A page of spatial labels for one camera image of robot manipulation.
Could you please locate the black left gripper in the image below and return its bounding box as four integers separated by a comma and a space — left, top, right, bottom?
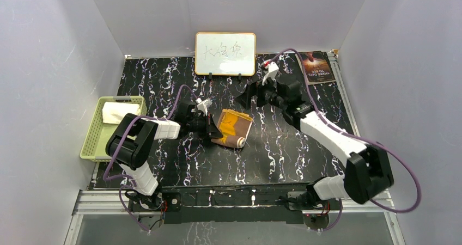
187, 114, 223, 139

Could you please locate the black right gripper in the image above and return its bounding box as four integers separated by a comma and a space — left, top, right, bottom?
235, 73, 286, 111

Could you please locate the brown and yellow cloth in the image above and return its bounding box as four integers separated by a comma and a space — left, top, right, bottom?
211, 109, 253, 149

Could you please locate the white towel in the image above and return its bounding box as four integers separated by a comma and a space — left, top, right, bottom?
102, 102, 141, 125

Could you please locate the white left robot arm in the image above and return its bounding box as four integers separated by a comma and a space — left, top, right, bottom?
106, 99, 223, 210

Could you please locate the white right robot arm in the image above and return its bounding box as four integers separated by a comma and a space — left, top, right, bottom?
235, 78, 394, 209

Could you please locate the small framed whiteboard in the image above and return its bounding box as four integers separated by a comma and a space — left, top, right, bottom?
194, 32, 257, 76

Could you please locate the dark paperback book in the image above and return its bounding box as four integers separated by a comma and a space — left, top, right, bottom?
296, 51, 336, 85

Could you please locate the green perforated plastic basket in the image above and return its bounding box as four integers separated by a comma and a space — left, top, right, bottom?
80, 95, 147, 162

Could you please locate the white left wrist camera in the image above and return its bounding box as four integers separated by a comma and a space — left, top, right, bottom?
195, 98, 212, 116

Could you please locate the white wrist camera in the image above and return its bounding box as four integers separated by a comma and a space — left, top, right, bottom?
261, 60, 279, 85
195, 98, 212, 116

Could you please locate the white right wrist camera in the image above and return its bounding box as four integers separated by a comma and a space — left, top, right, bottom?
261, 60, 279, 85

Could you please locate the aluminium base frame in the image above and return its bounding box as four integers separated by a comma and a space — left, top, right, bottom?
65, 186, 405, 244

